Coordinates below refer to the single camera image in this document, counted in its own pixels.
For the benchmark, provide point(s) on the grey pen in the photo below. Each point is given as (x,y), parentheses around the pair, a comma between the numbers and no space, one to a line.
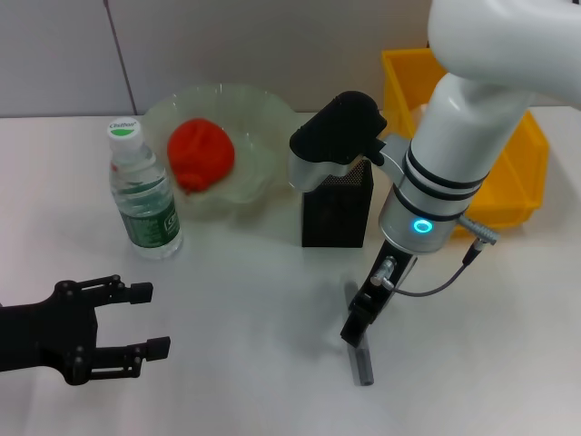
(363,370)

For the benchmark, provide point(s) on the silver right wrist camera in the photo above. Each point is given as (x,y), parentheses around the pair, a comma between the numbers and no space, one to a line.
(340,131)

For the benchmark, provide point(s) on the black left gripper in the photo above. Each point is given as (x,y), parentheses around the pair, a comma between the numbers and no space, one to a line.
(50,336)

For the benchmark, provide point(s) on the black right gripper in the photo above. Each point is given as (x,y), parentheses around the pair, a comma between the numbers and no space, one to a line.
(395,268)

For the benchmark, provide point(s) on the black mesh pen holder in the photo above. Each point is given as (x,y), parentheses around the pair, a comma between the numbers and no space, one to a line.
(336,218)

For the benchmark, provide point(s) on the clear water bottle green label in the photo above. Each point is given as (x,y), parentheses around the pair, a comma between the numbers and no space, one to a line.
(145,218)

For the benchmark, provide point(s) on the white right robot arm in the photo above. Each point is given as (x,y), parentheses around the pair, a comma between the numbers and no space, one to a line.
(454,136)

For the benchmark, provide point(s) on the wavy clear glass fruit plate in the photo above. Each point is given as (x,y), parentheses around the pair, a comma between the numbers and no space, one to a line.
(254,118)

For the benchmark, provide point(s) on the yellow plastic bin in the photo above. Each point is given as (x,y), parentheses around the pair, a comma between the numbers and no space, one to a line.
(513,181)

